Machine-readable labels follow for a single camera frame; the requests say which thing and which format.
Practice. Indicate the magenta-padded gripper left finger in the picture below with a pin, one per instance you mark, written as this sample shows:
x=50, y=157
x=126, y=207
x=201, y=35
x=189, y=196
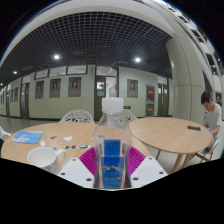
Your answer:
x=75, y=171

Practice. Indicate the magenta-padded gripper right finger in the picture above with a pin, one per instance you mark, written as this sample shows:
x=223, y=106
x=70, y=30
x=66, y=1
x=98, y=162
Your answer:
x=148, y=171

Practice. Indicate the clear plastic water bottle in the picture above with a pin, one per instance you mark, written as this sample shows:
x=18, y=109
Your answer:
x=111, y=146

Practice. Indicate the dark bow-shaped sticker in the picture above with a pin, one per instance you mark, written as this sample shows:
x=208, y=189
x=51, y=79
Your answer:
x=70, y=146

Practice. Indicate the pale oval sticker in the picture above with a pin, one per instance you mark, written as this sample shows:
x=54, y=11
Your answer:
x=84, y=146

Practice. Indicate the round pale sticker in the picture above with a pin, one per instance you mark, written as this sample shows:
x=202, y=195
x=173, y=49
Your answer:
x=55, y=147

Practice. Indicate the white mug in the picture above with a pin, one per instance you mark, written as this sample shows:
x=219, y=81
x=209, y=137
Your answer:
x=43, y=158

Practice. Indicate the white cloud-shaped sticker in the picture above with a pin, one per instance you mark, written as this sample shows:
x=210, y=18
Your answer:
x=67, y=138

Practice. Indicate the small dark sticker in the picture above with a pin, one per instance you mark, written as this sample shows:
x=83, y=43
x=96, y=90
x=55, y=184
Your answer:
x=53, y=137

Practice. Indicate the round wooden table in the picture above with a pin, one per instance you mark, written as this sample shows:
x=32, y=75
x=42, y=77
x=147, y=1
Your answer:
x=166, y=131

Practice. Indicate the blue and white paper sheet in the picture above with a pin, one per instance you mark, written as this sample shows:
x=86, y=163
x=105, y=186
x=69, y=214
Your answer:
x=28, y=136

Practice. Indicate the black phone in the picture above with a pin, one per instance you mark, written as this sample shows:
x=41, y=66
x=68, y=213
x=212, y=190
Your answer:
x=194, y=128

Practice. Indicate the green exit sign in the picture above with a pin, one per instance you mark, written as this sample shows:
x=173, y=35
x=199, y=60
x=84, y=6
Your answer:
x=127, y=107

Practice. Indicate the dark green door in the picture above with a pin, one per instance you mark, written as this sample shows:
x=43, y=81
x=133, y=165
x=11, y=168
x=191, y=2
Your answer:
x=100, y=106

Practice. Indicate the white chair with wooden legs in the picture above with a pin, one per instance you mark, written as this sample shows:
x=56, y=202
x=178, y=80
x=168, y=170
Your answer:
x=217, y=144

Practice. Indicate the person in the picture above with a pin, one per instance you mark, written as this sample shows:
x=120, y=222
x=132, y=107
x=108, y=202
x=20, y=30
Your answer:
x=213, y=116

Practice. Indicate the round ceiling lights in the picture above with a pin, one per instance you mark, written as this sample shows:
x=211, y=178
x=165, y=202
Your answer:
x=56, y=57

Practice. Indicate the framed wall portraits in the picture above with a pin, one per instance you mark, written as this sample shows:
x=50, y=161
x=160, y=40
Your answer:
x=74, y=86

